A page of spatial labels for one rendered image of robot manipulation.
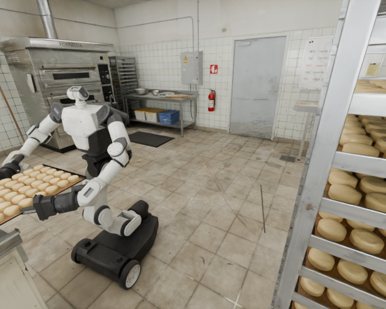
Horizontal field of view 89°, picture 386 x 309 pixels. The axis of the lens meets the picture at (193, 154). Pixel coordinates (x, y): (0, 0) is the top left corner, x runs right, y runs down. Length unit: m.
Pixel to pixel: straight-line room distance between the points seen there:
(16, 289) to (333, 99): 1.36
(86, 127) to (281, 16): 4.00
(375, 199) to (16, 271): 1.31
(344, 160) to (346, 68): 0.14
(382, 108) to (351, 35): 0.11
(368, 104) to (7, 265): 1.31
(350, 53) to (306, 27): 4.19
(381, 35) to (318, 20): 4.16
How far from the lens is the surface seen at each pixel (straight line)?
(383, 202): 0.49
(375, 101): 0.38
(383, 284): 0.61
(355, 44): 0.34
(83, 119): 1.32
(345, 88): 0.34
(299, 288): 0.65
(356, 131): 0.55
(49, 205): 1.08
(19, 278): 1.32
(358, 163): 0.40
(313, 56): 4.47
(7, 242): 1.22
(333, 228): 0.53
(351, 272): 0.59
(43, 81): 4.44
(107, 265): 1.83
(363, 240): 0.53
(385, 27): 0.37
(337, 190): 0.47
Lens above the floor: 1.56
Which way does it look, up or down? 24 degrees down
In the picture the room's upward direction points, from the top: 1 degrees counter-clockwise
